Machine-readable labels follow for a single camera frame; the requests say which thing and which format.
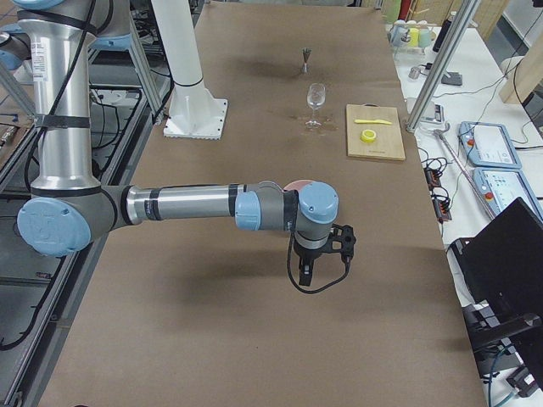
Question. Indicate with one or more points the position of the yellow lemon slice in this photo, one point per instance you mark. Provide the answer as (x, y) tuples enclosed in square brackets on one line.
[(368, 136)]

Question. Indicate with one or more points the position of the clear wine glass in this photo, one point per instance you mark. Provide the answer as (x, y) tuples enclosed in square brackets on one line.
[(316, 97)]

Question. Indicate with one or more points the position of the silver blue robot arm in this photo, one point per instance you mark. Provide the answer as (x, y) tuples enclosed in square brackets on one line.
[(69, 207)]

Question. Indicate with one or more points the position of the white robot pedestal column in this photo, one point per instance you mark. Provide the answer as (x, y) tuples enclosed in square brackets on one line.
[(193, 111)]

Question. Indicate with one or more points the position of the aluminium frame post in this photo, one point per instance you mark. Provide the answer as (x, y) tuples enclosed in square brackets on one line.
[(448, 47)]

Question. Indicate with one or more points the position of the pink bowl of ice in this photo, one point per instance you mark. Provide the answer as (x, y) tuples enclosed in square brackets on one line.
[(297, 185)]

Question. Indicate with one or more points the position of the steel double jigger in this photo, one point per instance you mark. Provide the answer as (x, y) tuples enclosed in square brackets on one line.
[(306, 53)]

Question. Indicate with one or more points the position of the rack of pastel cups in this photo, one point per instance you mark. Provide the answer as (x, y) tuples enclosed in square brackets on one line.
[(411, 36)]

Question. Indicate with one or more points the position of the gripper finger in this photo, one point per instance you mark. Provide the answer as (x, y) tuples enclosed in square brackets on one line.
[(305, 273)]

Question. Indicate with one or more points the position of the bamboo cutting board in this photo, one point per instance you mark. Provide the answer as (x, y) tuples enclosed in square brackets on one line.
[(389, 143)]

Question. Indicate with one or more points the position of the black monitor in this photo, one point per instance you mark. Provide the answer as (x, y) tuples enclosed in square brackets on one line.
[(502, 266)]

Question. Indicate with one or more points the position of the yellow plastic knife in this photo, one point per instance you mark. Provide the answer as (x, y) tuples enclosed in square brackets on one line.
[(375, 122)]

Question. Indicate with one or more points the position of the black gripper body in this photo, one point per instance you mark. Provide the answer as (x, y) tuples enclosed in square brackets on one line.
[(308, 256)]

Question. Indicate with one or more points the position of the dark bottle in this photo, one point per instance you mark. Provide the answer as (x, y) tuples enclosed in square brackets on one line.
[(442, 33)]

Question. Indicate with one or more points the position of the far blue teach pendant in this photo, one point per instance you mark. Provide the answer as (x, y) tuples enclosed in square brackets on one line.
[(488, 145)]

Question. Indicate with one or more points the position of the blue teach pendant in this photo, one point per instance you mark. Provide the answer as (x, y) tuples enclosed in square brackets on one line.
[(499, 187), (488, 145)]

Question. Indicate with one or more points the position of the near blue teach pendant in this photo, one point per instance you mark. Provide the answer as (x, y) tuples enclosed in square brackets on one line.
[(499, 187)]

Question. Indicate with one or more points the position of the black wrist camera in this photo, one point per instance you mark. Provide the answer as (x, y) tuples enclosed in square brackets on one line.
[(343, 241)]

